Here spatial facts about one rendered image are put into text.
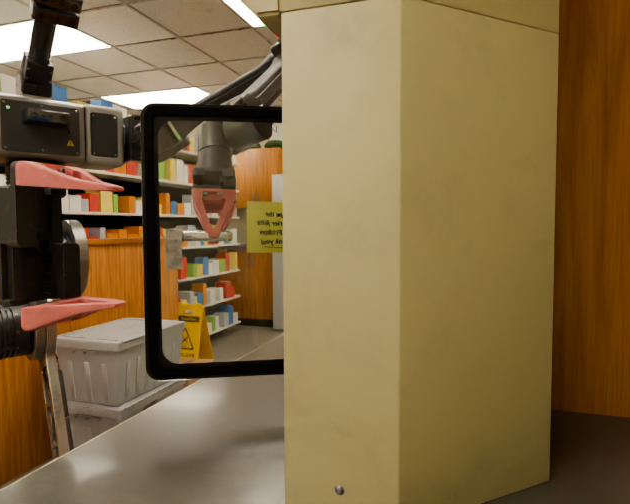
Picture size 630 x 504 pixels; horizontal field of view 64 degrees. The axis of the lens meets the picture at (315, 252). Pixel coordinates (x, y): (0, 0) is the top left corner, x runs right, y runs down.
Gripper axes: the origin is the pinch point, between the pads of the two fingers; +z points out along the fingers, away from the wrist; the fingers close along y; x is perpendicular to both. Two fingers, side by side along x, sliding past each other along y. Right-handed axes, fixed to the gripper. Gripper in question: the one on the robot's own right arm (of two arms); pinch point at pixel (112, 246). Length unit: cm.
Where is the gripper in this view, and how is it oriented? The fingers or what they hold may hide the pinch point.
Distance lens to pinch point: 45.6
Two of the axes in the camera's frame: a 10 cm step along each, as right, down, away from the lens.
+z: 9.5, 0.3, -3.1
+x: 3.1, -0.6, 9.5
